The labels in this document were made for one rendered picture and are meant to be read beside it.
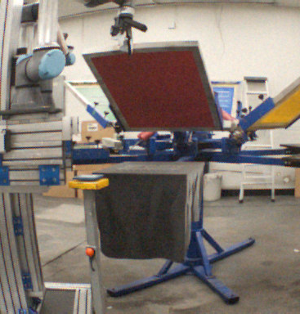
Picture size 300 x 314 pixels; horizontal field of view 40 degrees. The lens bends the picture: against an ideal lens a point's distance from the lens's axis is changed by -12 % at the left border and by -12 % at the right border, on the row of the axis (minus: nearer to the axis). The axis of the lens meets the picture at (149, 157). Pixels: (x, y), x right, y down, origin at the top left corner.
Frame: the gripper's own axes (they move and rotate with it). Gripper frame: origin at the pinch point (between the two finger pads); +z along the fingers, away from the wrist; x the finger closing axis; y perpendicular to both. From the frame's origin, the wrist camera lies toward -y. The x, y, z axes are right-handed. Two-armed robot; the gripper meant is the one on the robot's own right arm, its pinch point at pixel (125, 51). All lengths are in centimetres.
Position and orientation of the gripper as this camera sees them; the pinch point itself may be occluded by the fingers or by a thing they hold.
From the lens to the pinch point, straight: 196.7
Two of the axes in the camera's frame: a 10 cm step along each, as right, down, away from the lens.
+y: -9.6, 0.0, 2.8
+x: -2.8, -2.0, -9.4
